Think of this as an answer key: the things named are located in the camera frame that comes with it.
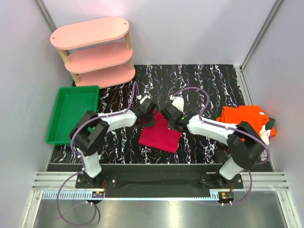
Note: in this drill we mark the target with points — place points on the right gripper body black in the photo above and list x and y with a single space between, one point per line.
173 124

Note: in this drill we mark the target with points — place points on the red t-shirt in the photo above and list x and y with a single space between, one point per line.
160 136

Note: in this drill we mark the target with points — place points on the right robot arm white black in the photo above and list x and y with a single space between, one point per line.
245 146

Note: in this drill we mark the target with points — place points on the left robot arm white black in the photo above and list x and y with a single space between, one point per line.
89 134

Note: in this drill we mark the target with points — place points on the dark green t-shirt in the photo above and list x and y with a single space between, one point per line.
268 126

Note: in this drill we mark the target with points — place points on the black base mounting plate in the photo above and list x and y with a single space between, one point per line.
159 181

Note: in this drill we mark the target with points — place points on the pink three-tier shelf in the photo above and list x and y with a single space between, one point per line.
96 52

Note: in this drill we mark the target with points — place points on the orange t-shirt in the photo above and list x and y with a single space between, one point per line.
247 113

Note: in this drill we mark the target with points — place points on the green plastic tray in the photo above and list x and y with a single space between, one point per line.
70 105

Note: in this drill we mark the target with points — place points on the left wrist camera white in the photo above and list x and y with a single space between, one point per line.
141 98

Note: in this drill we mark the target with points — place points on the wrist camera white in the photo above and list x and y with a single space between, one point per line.
141 98
178 102

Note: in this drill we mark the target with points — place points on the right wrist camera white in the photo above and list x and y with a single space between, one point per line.
178 102

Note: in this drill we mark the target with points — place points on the white slotted cable duct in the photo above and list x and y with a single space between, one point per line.
73 195

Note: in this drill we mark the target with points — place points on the aluminium frame rail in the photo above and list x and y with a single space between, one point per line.
261 180

